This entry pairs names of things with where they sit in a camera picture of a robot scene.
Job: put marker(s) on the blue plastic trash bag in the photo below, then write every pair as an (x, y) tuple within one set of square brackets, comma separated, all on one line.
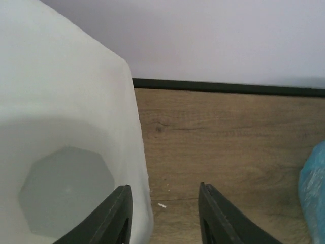
[(311, 193)]

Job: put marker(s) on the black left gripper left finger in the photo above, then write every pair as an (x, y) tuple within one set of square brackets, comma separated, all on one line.
[(109, 223)]

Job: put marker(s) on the white plastic trash bin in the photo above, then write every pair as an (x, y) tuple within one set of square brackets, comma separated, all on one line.
[(70, 128)]

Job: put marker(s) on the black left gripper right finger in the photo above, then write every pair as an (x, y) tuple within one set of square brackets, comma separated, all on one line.
[(221, 222)]

